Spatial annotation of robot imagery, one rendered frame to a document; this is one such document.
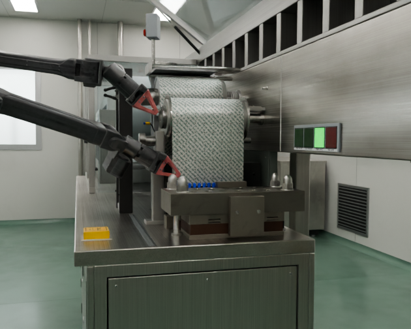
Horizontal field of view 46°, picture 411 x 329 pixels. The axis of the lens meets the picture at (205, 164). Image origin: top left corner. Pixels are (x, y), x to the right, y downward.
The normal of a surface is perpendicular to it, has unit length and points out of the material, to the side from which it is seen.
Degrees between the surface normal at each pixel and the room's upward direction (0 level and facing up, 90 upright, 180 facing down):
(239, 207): 90
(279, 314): 90
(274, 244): 90
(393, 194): 90
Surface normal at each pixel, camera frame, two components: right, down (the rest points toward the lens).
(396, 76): -0.97, 0.01
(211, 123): 0.25, 0.05
